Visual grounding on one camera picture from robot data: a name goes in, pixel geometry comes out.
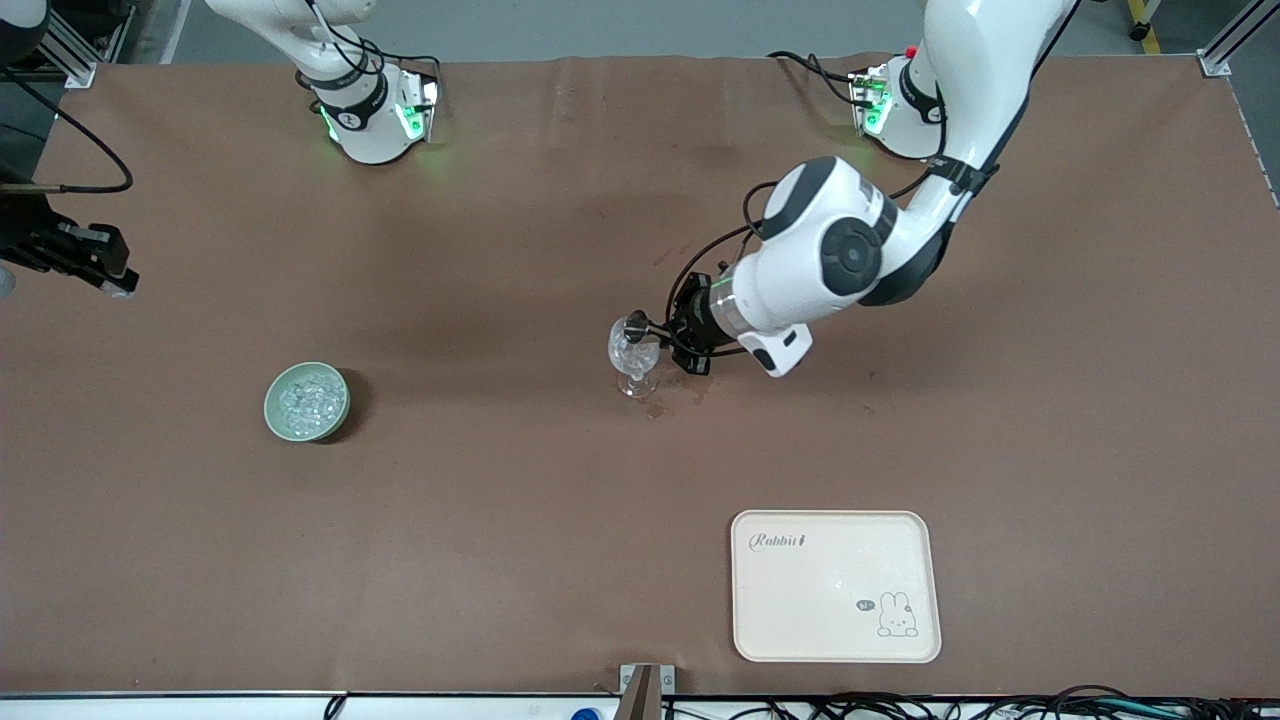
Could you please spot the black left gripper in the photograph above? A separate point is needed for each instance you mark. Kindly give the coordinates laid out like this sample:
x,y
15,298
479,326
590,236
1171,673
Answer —
x,y
697,322

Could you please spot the white rabbit print tray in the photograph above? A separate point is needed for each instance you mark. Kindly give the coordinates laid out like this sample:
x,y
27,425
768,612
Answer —
x,y
835,585

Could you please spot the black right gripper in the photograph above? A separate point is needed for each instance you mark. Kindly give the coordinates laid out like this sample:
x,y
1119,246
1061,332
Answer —
x,y
30,237

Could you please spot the green ceramic bowl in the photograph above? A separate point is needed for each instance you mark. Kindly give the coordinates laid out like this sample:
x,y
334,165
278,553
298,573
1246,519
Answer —
x,y
275,405

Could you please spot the aluminium frame post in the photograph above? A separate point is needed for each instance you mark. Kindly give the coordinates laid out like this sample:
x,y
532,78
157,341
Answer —
x,y
1228,45
72,55

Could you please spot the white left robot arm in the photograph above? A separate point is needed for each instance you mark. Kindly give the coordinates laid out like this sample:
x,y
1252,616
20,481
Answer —
x,y
850,250

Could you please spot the clear glass goblet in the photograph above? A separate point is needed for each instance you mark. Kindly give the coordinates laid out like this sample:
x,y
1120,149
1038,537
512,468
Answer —
x,y
632,352

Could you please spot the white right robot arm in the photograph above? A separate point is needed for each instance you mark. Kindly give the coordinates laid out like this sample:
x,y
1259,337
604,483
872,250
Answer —
x,y
370,120

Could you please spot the metal table bracket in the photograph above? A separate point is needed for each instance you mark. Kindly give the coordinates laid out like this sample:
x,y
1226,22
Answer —
x,y
645,677

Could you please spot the small steel measuring cup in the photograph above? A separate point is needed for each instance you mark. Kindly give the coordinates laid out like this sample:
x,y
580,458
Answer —
x,y
635,325

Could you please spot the clear wine glass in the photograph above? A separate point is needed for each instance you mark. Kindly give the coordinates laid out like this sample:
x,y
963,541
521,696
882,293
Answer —
x,y
618,352

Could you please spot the white table edge strip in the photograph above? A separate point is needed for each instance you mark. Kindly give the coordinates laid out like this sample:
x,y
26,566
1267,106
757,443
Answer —
x,y
150,706

